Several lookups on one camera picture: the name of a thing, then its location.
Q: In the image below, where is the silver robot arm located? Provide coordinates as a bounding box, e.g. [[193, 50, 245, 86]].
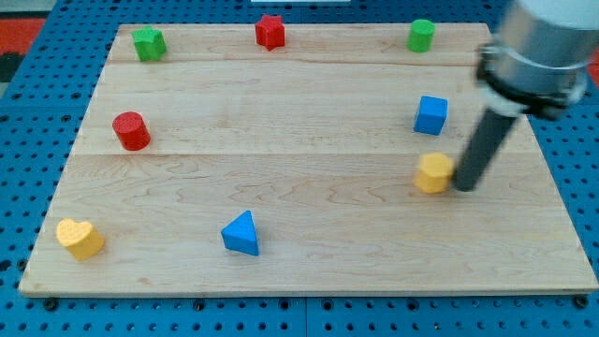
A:
[[476, 0, 598, 121]]

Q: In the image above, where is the wooden board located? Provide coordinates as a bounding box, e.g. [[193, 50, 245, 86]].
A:
[[19, 23, 598, 298]]

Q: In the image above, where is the blue triangle block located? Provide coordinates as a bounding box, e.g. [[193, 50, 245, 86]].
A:
[[221, 211, 259, 256]]

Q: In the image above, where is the yellow hexagon block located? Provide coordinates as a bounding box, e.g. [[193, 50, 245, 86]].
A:
[[414, 153, 454, 194]]

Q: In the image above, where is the red star block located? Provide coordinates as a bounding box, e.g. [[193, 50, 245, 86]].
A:
[[255, 14, 285, 51]]

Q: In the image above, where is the blue cube block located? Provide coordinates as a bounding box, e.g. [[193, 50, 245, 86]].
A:
[[413, 95, 448, 136]]

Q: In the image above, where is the red cylinder block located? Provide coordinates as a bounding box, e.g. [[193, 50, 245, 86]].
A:
[[112, 111, 151, 151]]

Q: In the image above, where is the green cylinder block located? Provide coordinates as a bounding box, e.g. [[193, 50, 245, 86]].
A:
[[406, 19, 435, 53]]

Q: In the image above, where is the green star block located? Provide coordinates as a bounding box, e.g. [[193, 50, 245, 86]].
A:
[[131, 26, 167, 62]]

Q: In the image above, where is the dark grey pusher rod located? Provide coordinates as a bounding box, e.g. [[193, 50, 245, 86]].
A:
[[453, 108, 518, 192]]

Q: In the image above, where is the yellow heart block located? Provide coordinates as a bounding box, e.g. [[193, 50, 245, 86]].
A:
[[56, 218, 105, 261]]

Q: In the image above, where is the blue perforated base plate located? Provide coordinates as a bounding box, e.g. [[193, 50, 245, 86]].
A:
[[1, 0, 598, 336]]

